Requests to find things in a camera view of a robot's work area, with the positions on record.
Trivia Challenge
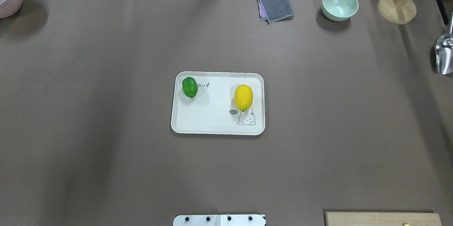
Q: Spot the yellow lemon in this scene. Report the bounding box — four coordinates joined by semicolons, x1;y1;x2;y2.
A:
234;84;253;111

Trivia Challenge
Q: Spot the white rabbit tray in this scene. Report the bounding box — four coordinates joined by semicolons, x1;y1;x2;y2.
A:
171;71;265;135

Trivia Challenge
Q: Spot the metal scoop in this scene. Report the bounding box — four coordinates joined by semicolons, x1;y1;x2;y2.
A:
435;16;453;75

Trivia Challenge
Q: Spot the wooden mug tree stand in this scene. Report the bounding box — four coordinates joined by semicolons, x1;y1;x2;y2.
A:
378;0;417;25

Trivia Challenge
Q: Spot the wooden cutting board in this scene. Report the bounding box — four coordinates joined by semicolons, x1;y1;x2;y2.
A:
324;211;442;226

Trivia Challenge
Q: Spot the green lime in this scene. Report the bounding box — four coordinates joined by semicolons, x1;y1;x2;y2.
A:
182;77;198;98

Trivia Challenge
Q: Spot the mint green bowl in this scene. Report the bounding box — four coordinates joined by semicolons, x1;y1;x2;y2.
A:
322;0;359;22

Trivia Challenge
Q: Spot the white camera post base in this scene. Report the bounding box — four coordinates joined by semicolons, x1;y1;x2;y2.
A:
173;214;266;226

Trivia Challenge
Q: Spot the grey folded cloth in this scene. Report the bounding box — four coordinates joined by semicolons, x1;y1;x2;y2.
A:
257;0;294;24

